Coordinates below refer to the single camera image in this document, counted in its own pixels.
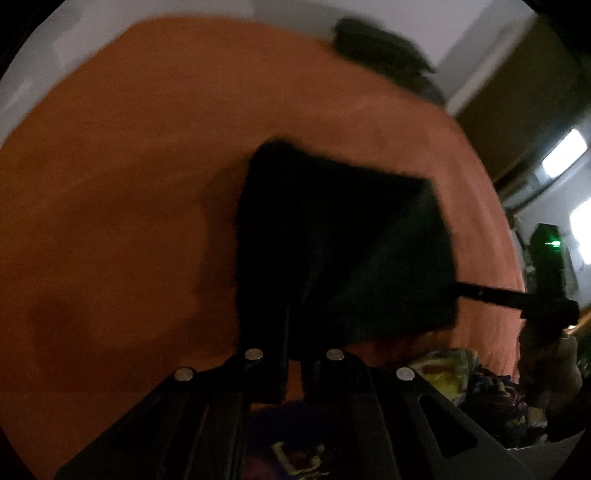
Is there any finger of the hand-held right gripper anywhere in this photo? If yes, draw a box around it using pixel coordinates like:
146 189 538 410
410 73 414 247
450 281 529 311

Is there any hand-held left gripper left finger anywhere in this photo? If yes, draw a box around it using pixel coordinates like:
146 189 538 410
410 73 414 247
55 302 291 480

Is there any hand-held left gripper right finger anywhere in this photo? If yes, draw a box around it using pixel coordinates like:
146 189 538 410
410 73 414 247
302 314 539 480

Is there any black garment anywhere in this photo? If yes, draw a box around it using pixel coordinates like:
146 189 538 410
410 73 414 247
233 137 460 365

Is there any pile of dark clothes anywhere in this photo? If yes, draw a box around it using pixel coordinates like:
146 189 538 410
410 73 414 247
332 17 448 104

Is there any person's right hand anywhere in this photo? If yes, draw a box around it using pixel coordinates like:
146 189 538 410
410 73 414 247
516 320 583 409

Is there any bright window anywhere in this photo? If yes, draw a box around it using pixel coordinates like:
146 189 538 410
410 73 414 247
541 128 589 178
569 198 591 266

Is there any colourful printed cloth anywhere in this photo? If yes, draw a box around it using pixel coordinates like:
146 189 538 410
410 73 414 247
245 348 552 480

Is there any brown wooden door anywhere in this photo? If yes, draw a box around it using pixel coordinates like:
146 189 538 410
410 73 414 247
455 18 589 185

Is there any orange bed sheet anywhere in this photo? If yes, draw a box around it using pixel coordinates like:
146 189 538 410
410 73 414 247
0 16 527 480

